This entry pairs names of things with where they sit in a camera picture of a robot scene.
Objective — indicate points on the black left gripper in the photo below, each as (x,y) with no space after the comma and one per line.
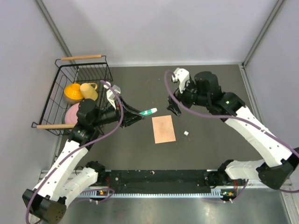
(129,118)

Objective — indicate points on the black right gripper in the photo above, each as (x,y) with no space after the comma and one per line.
(180,97)

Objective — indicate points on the white green glue stick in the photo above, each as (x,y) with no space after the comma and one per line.
(148,111)

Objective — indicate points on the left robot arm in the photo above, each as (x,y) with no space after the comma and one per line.
(50,198)

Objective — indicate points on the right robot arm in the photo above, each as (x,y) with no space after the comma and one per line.
(201,95)

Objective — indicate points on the yellow mug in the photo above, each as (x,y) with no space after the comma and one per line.
(89,91)

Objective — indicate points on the pink plate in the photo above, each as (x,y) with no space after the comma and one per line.
(71,114)

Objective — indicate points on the orange bowl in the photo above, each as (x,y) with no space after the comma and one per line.
(72,94)

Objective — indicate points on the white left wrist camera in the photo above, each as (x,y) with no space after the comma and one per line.
(111,96)

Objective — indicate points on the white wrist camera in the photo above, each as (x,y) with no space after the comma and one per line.
(180,76)
(111,96)

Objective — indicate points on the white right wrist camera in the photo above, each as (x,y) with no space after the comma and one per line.
(180,76)

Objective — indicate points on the black wire basket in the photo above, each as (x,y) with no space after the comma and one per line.
(74,75)

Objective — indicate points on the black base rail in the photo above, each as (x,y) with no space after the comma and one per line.
(163,182)

